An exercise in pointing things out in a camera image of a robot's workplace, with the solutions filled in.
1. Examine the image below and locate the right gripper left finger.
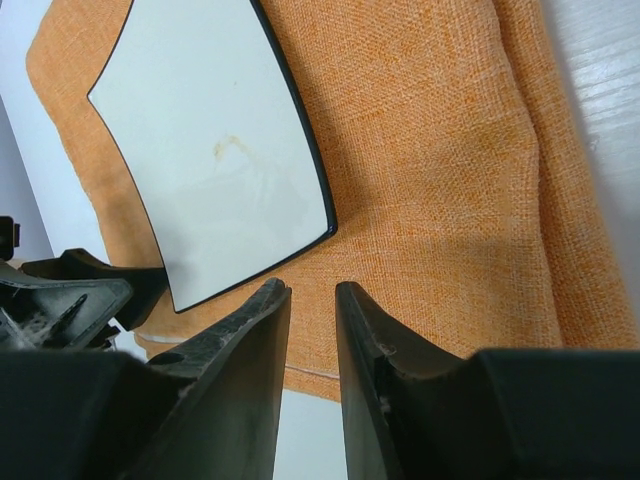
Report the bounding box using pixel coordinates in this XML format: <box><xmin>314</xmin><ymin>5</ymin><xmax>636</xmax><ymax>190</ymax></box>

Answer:
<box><xmin>1</xmin><ymin>278</ymin><xmax>292</xmax><ymax>479</ymax></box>

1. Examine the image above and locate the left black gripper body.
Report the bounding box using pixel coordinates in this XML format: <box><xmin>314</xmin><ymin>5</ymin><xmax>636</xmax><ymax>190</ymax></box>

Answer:
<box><xmin>1</xmin><ymin>216</ymin><xmax>133</xmax><ymax>351</ymax></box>

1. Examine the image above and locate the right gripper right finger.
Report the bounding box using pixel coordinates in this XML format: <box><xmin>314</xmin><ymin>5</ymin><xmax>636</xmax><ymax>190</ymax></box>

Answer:
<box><xmin>335</xmin><ymin>282</ymin><xmax>639</xmax><ymax>479</ymax></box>

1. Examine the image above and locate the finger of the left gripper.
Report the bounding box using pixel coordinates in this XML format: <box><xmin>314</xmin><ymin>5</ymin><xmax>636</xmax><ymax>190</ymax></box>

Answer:
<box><xmin>19</xmin><ymin>247</ymin><xmax>167</xmax><ymax>333</ymax></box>

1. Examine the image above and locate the white square plate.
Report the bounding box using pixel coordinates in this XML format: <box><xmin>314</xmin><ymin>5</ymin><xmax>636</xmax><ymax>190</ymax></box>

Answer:
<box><xmin>87</xmin><ymin>1</ymin><xmax>338</xmax><ymax>313</ymax></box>

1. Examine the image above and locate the orange cloth napkin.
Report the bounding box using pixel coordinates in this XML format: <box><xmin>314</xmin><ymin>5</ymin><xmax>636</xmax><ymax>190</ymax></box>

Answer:
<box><xmin>23</xmin><ymin>0</ymin><xmax>640</xmax><ymax>404</ymax></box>

